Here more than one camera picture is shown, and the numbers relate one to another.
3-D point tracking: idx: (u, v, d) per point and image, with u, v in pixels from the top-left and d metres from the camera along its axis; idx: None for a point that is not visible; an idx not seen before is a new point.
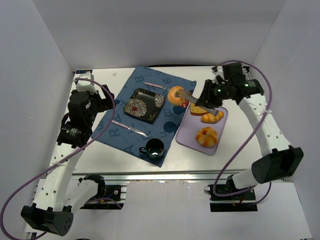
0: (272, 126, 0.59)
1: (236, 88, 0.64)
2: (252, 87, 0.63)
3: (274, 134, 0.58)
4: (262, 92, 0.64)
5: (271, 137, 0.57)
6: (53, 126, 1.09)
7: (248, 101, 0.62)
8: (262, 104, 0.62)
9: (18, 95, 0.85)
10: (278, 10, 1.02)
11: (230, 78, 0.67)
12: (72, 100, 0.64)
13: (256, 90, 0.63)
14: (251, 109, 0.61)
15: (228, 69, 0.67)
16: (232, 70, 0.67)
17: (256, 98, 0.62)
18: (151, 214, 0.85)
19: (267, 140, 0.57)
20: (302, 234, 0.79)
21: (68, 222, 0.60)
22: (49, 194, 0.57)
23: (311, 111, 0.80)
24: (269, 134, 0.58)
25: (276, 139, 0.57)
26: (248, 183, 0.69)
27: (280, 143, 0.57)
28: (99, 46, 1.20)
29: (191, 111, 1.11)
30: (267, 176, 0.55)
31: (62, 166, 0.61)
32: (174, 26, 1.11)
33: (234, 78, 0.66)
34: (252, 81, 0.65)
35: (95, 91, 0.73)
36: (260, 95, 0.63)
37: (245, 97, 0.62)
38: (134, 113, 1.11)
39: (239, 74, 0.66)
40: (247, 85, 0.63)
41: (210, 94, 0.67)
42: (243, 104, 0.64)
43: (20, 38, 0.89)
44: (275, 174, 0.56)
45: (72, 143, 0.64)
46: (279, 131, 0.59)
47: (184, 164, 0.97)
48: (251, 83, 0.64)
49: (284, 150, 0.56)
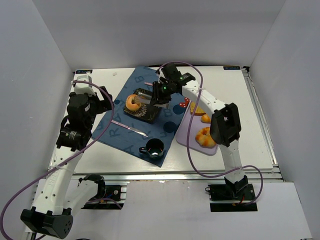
0: (208, 96, 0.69)
1: (175, 83, 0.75)
2: (185, 78, 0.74)
3: (212, 101, 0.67)
4: (194, 78, 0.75)
5: (211, 104, 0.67)
6: (52, 126, 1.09)
7: (186, 88, 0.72)
8: (197, 86, 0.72)
9: (18, 95, 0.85)
10: (278, 10, 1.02)
11: (169, 76, 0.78)
12: (71, 103, 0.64)
13: (190, 79, 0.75)
14: (191, 93, 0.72)
15: (165, 69, 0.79)
16: (169, 70, 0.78)
17: (191, 83, 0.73)
18: (151, 214, 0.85)
19: (209, 107, 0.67)
20: (302, 234, 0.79)
21: (68, 225, 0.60)
22: (49, 198, 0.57)
23: (311, 111, 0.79)
24: (208, 102, 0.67)
25: (214, 103, 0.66)
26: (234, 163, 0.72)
27: (218, 105, 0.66)
28: (99, 45, 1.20)
29: (191, 111, 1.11)
30: (221, 134, 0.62)
31: (62, 169, 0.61)
32: (174, 26, 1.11)
33: (172, 76, 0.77)
34: (185, 74, 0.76)
35: (93, 93, 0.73)
36: (193, 80, 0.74)
37: (183, 86, 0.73)
38: (133, 113, 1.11)
39: (175, 72, 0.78)
40: (181, 78, 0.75)
41: (159, 92, 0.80)
42: (184, 91, 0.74)
43: (20, 38, 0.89)
44: (228, 131, 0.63)
45: (71, 146, 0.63)
46: (214, 98, 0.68)
47: (184, 164, 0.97)
48: (184, 75, 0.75)
49: (224, 108, 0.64)
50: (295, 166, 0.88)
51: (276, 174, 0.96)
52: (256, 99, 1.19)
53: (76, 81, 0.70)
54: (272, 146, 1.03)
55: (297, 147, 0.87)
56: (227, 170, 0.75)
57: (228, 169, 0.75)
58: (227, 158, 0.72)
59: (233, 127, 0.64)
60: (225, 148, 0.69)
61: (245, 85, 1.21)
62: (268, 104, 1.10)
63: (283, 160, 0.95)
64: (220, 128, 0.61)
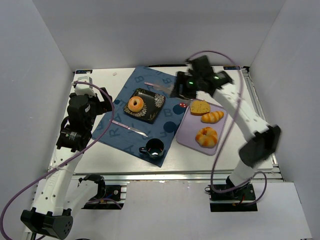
0: (249, 111, 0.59)
1: (207, 82, 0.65)
2: (221, 79, 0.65)
3: (252, 118, 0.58)
4: (231, 81, 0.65)
5: (250, 121, 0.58)
6: (52, 126, 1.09)
7: (222, 93, 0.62)
8: (235, 93, 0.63)
9: (18, 95, 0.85)
10: (278, 10, 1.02)
11: (199, 72, 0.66)
12: (72, 104, 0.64)
13: (226, 80, 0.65)
14: (226, 100, 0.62)
15: (195, 62, 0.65)
16: (199, 64, 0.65)
17: (228, 88, 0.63)
18: (151, 214, 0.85)
19: (247, 125, 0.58)
20: (303, 234, 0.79)
21: (68, 225, 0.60)
22: (49, 199, 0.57)
23: (311, 111, 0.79)
24: (248, 119, 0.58)
25: (255, 122, 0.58)
26: (247, 175, 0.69)
27: (259, 126, 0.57)
28: (100, 45, 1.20)
29: (191, 111, 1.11)
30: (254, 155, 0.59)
31: (62, 170, 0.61)
32: (174, 26, 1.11)
33: (204, 72, 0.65)
34: (220, 73, 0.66)
35: (94, 94, 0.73)
36: (230, 84, 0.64)
37: (218, 89, 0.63)
38: (133, 113, 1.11)
39: (207, 67, 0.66)
40: (217, 77, 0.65)
41: (183, 86, 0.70)
42: (217, 95, 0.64)
43: (20, 38, 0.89)
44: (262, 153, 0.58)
45: (72, 147, 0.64)
46: (255, 114, 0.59)
47: (184, 164, 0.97)
48: (220, 75, 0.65)
49: (265, 130, 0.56)
50: (295, 166, 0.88)
51: (276, 174, 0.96)
52: (256, 99, 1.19)
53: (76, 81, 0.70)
54: None
55: (297, 147, 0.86)
56: (238, 182, 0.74)
57: (238, 181, 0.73)
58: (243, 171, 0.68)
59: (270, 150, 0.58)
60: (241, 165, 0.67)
61: (245, 85, 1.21)
62: (268, 104, 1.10)
63: (284, 160, 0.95)
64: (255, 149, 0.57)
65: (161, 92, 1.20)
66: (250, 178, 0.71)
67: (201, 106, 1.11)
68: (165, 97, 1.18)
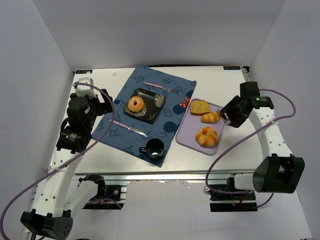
0: (275, 135, 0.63)
1: (248, 101, 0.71)
2: (261, 102, 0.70)
3: (277, 142, 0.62)
4: (271, 107, 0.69)
5: (273, 143, 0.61)
6: (53, 126, 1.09)
7: (256, 112, 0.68)
8: (269, 116, 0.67)
9: (18, 95, 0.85)
10: (278, 10, 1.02)
11: (245, 93, 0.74)
12: (72, 105, 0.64)
13: (267, 104, 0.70)
14: (258, 119, 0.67)
15: (244, 86, 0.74)
16: (247, 88, 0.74)
17: (264, 111, 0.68)
18: (151, 214, 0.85)
19: (269, 145, 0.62)
20: (303, 234, 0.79)
21: (68, 227, 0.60)
22: (49, 200, 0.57)
23: (312, 111, 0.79)
24: (271, 140, 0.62)
25: (278, 146, 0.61)
26: (247, 186, 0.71)
27: (281, 150, 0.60)
28: (99, 45, 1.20)
29: (191, 111, 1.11)
30: (265, 181, 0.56)
31: (62, 171, 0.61)
32: (174, 26, 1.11)
33: (249, 95, 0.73)
34: (263, 97, 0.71)
35: (94, 96, 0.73)
36: (269, 109, 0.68)
37: (254, 108, 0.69)
38: (133, 113, 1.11)
39: (254, 92, 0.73)
40: (258, 99, 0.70)
41: (232, 108, 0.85)
42: (252, 114, 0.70)
43: (20, 38, 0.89)
44: (274, 182, 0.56)
45: (72, 148, 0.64)
46: (282, 140, 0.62)
47: (184, 164, 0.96)
48: (262, 98, 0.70)
49: (286, 159, 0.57)
50: None
51: None
52: None
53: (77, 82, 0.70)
54: None
55: (297, 147, 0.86)
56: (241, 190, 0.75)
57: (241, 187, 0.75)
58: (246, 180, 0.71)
59: (284, 184, 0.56)
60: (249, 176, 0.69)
61: None
62: None
63: None
64: (268, 174, 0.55)
65: (161, 92, 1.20)
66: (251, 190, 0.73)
67: (201, 107, 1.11)
68: (165, 97, 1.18)
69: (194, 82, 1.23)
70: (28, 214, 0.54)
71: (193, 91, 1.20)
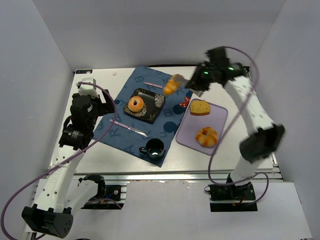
0: (256, 107, 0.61)
1: (221, 71, 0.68)
2: (235, 71, 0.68)
3: (258, 114, 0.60)
4: (245, 76, 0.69)
5: (256, 117, 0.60)
6: (53, 125, 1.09)
7: (233, 85, 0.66)
8: (246, 86, 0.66)
9: (18, 95, 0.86)
10: (278, 10, 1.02)
11: (215, 62, 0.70)
12: (75, 103, 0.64)
13: (240, 73, 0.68)
14: (236, 91, 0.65)
15: (213, 53, 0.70)
16: (217, 55, 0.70)
17: (240, 81, 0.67)
18: (151, 213, 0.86)
19: (252, 119, 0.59)
20: (303, 234, 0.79)
21: (68, 224, 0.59)
22: (50, 195, 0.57)
23: (312, 111, 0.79)
24: (254, 114, 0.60)
25: (260, 118, 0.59)
26: (244, 174, 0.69)
27: (264, 121, 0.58)
28: (100, 45, 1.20)
29: (191, 111, 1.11)
30: (252, 151, 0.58)
31: (64, 168, 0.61)
32: (174, 26, 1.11)
33: (220, 62, 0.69)
34: (235, 65, 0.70)
35: (97, 96, 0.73)
36: (244, 78, 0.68)
37: (231, 81, 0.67)
38: (134, 113, 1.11)
39: (223, 58, 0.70)
40: (231, 69, 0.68)
41: (197, 77, 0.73)
42: (229, 86, 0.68)
43: (19, 38, 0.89)
44: (261, 150, 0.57)
45: (74, 145, 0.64)
46: (263, 112, 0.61)
47: (184, 164, 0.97)
48: (235, 67, 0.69)
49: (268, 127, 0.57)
50: (295, 166, 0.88)
51: (276, 174, 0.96)
52: None
53: (81, 82, 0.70)
54: None
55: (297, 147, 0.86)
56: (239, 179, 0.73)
57: (237, 178, 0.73)
58: (241, 167, 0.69)
59: (270, 149, 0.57)
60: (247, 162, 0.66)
61: None
62: (268, 105, 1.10)
63: (284, 160, 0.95)
64: (254, 146, 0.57)
65: (161, 92, 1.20)
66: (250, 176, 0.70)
67: (201, 107, 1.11)
68: (165, 97, 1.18)
69: None
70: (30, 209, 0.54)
71: None
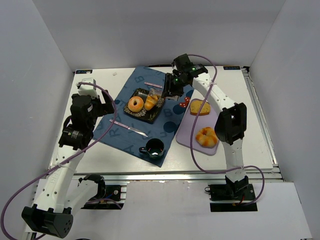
0: (219, 93, 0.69)
1: (187, 73, 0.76)
2: (197, 69, 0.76)
3: (222, 98, 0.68)
4: (206, 71, 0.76)
5: (220, 101, 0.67)
6: (52, 126, 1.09)
7: (197, 80, 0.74)
8: (208, 79, 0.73)
9: (18, 95, 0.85)
10: (278, 10, 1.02)
11: (181, 67, 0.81)
12: (75, 103, 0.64)
13: (202, 70, 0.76)
14: (201, 86, 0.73)
15: (178, 61, 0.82)
16: (181, 61, 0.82)
17: (203, 76, 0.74)
18: (151, 213, 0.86)
19: (218, 104, 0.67)
20: (303, 234, 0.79)
21: (68, 224, 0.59)
22: (50, 195, 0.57)
23: (311, 111, 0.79)
24: (218, 99, 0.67)
25: (224, 101, 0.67)
26: (234, 162, 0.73)
27: (228, 103, 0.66)
28: (100, 45, 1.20)
29: (191, 111, 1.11)
30: (226, 132, 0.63)
31: (64, 168, 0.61)
32: (174, 26, 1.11)
33: (184, 66, 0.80)
34: (197, 65, 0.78)
35: (97, 96, 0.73)
36: (205, 73, 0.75)
37: (194, 78, 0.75)
38: (133, 113, 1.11)
39: (187, 63, 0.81)
40: (194, 68, 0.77)
41: (171, 84, 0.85)
42: (195, 84, 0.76)
43: (20, 38, 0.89)
44: (233, 130, 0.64)
45: (74, 145, 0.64)
46: (225, 95, 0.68)
47: (184, 164, 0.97)
48: (197, 66, 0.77)
49: (232, 107, 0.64)
50: (295, 166, 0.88)
51: (276, 174, 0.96)
52: (256, 99, 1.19)
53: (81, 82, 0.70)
54: (272, 146, 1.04)
55: (297, 147, 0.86)
56: (229, 168, 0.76)
57: (229, 168, 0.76)
58: (230, 157, 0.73)
59: (239, 127, 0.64)
60: (228, 146, 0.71)
61: (246, 85, 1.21)
62: (268, 105, 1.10)
63: (283, 160, 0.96)
64: (225, 125, 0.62)
65: None
66: (241, 166, 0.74)
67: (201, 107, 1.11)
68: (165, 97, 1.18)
69: None
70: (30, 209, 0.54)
71: (193, 90, 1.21)
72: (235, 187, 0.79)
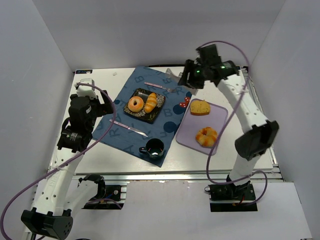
0: (250, 104, 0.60)
1: (213, 70, 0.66)
2: (227, 69, 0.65)
3: (252, 111, 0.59)
4: (237, 73, 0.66)
5: (250, 115, 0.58)
6: (52, 126, 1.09)
7: (225, 83, 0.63)
8: (239, 85, 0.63)
9: (18, 95, 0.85)
10: (278, 10, 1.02)
11: (206, 60, 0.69)
12: (73, 104, 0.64)
13: (232, 71, 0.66)
14: (230, 91, 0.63)
15: (203, 52, 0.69)
16: (208, 53, 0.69)
17: (233, 80, 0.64)
18: (151, 213, 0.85)
19: (246, 118, 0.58)
20: (303, 234, 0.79)
21: (68, 226, 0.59)
22: (49, 199, 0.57)
23: (312, 111, 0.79)
24: (248, 112, 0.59)
25: (254, 115, 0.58)
26: (244, 172, 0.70)
27: (258, 119, 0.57)
28: (99, 45, 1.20)
29: (191, 111, 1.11)
30: (248, 149, 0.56)
31: (63, 170, 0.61)
32: (174, 26, 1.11)
33: (211, 60, 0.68)
34: (227, 63, 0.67)
35: (95, 96, 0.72)
36: (236, 75, 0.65)
37: (222, 79, 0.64)
38: (133, 113, 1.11)
39: (214, 56, 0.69)
40: (223, 67, 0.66)
41: (191, 75, 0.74)
42: (222, 86, 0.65)
43: (20, 38, 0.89)
44: (256, 147, 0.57)
45: (72, 148, 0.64)
46: (256, 108, 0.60)
47: (184, 164, 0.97)
48: (226, 64, 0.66)
49: (263, 125, 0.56)
50: (295, 166, 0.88)
51: (276, 174, 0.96)
52: (256, 99, 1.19)
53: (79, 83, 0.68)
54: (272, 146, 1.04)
55: (298, 147, 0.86)
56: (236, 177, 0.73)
57: (236, 177, 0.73)
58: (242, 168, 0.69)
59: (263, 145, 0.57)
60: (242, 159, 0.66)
61: None
62: (268, 105, 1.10)
63: (284, 160, 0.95)
64: (250, 143, 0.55)
65: (161, 92, 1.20)
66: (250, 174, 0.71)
67: (201, 107, 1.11)
68: (165, 97, 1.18)
69: None
70: (29, 212, 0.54)
71: None
72: (235, 186, 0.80)
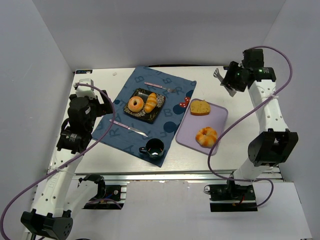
0: (274, 109, 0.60)
1: (250, 72, 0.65)
2: (264, 73, 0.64)
3: (274, 116, 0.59)
4: (273, 79, 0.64)
5: (270, 119, 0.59)
6: (53, 126, 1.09)
7: (257, 85, 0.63)
8: (271, 90, 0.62)
9: (18, 95, 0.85)
10: (278, 10, 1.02)
11: (248, 62, 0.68)
12: (72, 105, 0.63)
13: (269, 76, 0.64)
14: (259, 93, 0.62)
15: (248, 54, 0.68)
16: (252, 56, 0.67)
17: (266, 83, 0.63)
18: (151, 213, 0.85)
19: (266, 121, 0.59)
20: (303, 234, 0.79)
21: (68, 227, 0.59)
22: (49, 200, 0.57)
23: (312, 111, 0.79)
24: (269, 115, 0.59)
25: (275, 121, 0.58)
26: (247, 175, 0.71)
27: (278, 125, 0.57)
28: (99, 45, 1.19)
29: (191, 111, 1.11)
30: (258, 152, 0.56)
31: (62, 172, 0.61)
32: (174, 26, 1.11)
33: (252, 63, 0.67)
34: (266, 68, 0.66)
35: (94, 97, 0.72)
36: (271, 81, 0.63)
37: (256, 81, 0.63)
38: (133, 113, 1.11)
39: (257, 61, 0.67)
40: (261, 70, 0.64)
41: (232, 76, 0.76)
42: (252, 87, 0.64)
43: (19, 37, 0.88)
44: (268, 154, 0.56)
45: (72, 149, 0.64)
46: (280, 115, 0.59)
47: (184, 164, 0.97)
48: (265, 69, 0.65)
49: (281, 132, 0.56)
50: (295, 166, 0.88)
51: (276, 174, 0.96)
52: None
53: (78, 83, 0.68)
54: None
55: (298, 147, 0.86)
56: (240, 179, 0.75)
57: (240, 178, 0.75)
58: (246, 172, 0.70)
59: (277, 156, 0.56)
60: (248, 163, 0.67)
61: None
62: None
63: None
64: (262, 147, 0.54)
65: (161, 92, 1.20)
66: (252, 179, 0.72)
67: (201, 107, 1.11)
68: (165, 97, 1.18)
69: (194, 82, 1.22)
70: (29, 214, 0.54)
71: (192, 90, 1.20)
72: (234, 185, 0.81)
